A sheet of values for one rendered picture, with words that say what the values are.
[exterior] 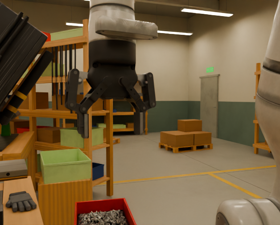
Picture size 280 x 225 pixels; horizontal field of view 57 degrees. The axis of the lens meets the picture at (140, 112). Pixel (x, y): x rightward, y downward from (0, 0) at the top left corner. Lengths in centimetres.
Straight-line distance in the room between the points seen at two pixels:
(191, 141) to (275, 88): 654
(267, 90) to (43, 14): 988
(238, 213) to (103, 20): 30
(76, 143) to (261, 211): 316
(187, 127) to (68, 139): 427
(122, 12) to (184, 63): 1058
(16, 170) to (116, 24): 66
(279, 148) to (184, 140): 636
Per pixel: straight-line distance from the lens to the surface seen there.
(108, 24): 35
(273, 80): 29
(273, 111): 30
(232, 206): 38
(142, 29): 37
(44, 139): 397
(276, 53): 29
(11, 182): 161
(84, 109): 39
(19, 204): 122
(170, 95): 1063
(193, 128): 729
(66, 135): 355
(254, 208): 39
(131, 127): 957
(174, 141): 656
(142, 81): 44
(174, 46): 1089
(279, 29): 29
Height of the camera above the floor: 135
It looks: 3 degrees down
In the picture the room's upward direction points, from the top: straight up
